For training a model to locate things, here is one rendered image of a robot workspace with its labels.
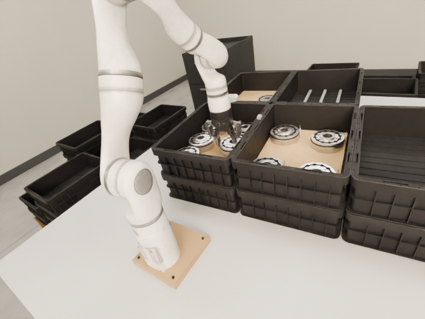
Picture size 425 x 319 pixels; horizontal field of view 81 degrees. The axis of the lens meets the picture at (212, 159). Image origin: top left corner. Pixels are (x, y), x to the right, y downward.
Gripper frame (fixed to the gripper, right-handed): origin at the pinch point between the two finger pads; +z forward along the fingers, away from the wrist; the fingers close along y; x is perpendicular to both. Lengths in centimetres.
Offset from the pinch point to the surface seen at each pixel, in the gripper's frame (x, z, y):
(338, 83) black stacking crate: 56, -1, 36
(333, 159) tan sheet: -1.6, 2.5, 36.4
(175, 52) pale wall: 338, 33, -238
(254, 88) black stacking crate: 59, 2, -6
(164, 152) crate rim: -18.9, -7.3, -13.2
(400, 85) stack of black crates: 136, 32, 75
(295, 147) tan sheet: 3.8, 2.6, 24.2
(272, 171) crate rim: -21.4, -6.4, 22.2
